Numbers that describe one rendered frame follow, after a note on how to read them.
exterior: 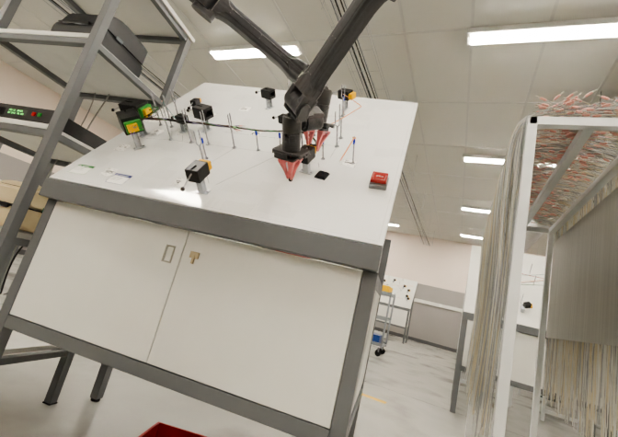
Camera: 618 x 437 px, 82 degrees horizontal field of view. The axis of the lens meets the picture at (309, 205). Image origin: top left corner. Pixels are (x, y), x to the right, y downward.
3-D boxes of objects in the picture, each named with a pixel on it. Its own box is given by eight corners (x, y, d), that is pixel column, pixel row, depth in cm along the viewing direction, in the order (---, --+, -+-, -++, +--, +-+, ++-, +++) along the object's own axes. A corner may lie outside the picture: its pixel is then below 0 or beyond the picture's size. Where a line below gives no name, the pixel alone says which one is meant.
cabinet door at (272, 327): (328, 430, 86) (362, 270, 95) (144, 363, 101) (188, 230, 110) (330, 426, 89) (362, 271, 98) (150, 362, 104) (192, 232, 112)
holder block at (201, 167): (179, 206, 110) (171, 179, 104) (201, 185, 119) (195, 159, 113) (192, 209, 108) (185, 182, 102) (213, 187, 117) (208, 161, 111)
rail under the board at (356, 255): (377, 271, 91) (382, 247, 93) (38, 194, 123) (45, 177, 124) (378, 273, 96) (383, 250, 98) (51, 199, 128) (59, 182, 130)
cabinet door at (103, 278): (144, 362, 102) (188, 231, 111) (8, 313, 117) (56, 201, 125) (149, 362, 104) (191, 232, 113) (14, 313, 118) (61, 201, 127)
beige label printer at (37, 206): (6, 229, 126) (29, 178, 131) (-39, 217, 131) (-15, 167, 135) (74, 243, 155) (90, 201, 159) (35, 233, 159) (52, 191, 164)
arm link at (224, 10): (189, 1, 101) (212, -29, 102) (192, 10, 107) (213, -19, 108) (307, 98, 112) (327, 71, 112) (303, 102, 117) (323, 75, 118)
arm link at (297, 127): (279, 110, 104) (289, 115, 100) (298, 109, 108) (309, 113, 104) (279, 133, 107) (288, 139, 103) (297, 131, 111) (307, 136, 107)
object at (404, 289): (404, 343, 887) (415, 278, 924) (359, 330, 936) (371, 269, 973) (407, 342, 950) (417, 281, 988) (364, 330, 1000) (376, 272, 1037)
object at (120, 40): (90, 40, 144) (108, 0, 148) (45, 35, 150) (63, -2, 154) (138, 84, 173) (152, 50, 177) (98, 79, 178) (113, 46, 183)
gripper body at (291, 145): (282, 148, 115) (282, 126, 111) (310, 155, 111) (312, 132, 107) (271, 154, 109) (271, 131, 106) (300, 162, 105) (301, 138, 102)
